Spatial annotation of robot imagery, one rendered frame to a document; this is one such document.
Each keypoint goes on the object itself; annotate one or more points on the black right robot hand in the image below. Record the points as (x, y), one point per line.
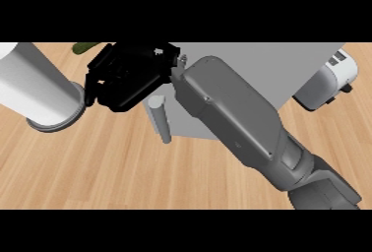
(130, 78)

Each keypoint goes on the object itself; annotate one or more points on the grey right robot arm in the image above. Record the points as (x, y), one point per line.
(231, 105)

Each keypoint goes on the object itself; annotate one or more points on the flat grey cabinet door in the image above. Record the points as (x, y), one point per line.
(270, 62)

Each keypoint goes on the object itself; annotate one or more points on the green bottle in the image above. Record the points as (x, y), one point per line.
(84, 48)

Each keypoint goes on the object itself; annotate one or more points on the white cylinder with grey rim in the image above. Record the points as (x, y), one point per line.
(34, 85)

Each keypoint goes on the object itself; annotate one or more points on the white rounded appliance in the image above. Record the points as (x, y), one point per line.
(329, 82)

